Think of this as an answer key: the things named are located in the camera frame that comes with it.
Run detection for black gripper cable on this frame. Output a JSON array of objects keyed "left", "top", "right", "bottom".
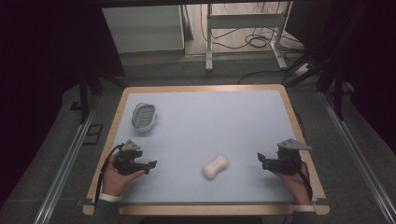
[
  {"left": 297, "top": 161, "right": 314, "bottom": 202},
  {"left": 94, "top": 143, "right": 125, "bottom": 207}
]

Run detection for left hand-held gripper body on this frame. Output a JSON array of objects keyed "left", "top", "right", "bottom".
[{"left": 112, "top": 138, "right": 148, "bottom": 176}]

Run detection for black floor cables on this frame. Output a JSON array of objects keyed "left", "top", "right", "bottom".
[{"left": 200, "top": 2, "right": 305, "bottom": 86}]

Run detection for pale blue table mat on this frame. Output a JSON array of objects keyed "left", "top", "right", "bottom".
[{"left": 112, "top": 90, "right": 318, "bottom": 205}]

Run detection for white cabinet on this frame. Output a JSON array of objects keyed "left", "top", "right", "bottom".
[{"left": 102, "top": 4, "right": 186, "bottom": 54}]

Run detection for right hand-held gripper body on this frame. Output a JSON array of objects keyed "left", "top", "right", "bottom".
[{"left": 262, "top": 138, "right": 313, "bottom": 174}]

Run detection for person's right hand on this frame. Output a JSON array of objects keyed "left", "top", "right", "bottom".
[{"left": 274, "top": 161, "right": 312, "bottom": 206}]

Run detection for white desk frame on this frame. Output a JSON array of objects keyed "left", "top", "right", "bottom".
[{"left": 205, "top": 2, "right": 290, "bottom": 72}]

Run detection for metal floor rail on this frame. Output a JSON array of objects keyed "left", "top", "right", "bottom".
[
  {"left": 32, "top": 95, "right": 101, "bottom": 224},
  {"left": 318, "top": 91, "right": 396, "bottom": 224}
]

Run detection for grey oval soap dish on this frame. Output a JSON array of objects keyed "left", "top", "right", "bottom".
[{"left": 131, "top": 102, "right": 158, "bottom": 133}]

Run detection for person's left hand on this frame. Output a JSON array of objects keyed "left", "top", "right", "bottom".
[{"left": 102, "top": 153, "right": 146, "bottom": 198}]

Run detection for black stand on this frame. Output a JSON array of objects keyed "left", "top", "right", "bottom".
[
  {"left": 283, "top": 6, "right": 370, "bottom": 121},
  {"left": 69, "top": 69, "right": 127, "bottom": 125}
]

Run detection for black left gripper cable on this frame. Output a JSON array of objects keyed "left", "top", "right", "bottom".
[{"left": 94, "top": 143, "right": 125, "bottom": 207}]

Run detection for black floor bracket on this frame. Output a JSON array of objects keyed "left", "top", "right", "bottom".
[{"left": 82, "top": 123, "right": 105, "bottom": 146}]

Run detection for white bone-shaped toy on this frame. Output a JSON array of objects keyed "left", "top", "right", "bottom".
[{"left": 202, "top": 154, "right": 230, "bottom": 181}]

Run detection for dark table clamp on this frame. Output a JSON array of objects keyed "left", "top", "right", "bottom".
[
  {"left": 76, "top": 197, "right": 95, "bottom": 207},
  {"left": 313, "top": 197, "right": 332, "bottom": 207}
]

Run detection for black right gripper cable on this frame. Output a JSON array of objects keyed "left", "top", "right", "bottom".
[{"left": 297, "top": 161, "right": 314, "bottom": 202}]

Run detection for white power strip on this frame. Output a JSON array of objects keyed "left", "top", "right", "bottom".
[{"left": 293, "top": 63, "right": 313, "bottom": 77}]

